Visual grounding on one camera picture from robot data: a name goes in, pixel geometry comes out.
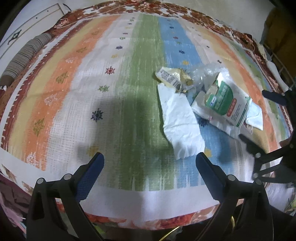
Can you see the white metal footboard rail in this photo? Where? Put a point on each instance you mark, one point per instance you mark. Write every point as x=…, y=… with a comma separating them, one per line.
x=281, y=69

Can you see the clear plastic bag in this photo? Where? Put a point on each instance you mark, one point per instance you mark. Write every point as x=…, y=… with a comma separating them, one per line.
x=205, y=74

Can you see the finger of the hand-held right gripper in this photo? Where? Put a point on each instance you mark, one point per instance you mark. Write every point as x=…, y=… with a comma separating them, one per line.
x=251, y=144
x=272, y=96

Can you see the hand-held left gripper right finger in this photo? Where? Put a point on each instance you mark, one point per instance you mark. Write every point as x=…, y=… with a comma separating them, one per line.
x=209, y=178

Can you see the striped colourful mat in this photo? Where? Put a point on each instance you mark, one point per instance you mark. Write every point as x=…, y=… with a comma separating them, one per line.
x=115, y=104

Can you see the green patterned cloth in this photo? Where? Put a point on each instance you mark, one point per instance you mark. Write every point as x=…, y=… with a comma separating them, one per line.
x=101, y=231

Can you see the dark bucket with yellow rim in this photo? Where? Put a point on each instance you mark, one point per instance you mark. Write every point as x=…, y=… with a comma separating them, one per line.
x=171, y=232

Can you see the blue face mask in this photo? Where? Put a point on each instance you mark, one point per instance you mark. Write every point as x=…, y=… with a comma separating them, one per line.
x=255, y=115

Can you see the yellow green wrapper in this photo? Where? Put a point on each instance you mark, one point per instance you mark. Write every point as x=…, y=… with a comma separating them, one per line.
x=172, y=77

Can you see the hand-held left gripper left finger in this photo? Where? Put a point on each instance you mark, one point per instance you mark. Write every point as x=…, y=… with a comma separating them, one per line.
x=89, y=178

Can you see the green white package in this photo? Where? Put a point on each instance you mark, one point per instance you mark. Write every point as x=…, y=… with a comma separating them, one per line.
x=225, y=102

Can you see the white tissue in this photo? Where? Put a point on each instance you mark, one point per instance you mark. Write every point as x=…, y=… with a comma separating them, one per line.
x=180, y=125

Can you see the floral brown red blanket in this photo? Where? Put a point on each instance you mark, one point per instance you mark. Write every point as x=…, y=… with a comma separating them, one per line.
x=208, y=16

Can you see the grey brown rolled pillow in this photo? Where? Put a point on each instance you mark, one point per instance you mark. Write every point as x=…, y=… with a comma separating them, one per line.
x=23, y=58

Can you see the hanging yellow garment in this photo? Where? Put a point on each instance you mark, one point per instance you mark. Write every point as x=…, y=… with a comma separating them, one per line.
x=282, y=34

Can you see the white cloth on rail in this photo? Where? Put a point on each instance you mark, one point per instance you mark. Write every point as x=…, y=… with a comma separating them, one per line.
x=274, y=67

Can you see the white metal headboard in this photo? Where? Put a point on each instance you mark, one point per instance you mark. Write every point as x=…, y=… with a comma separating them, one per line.
x=27, y=23

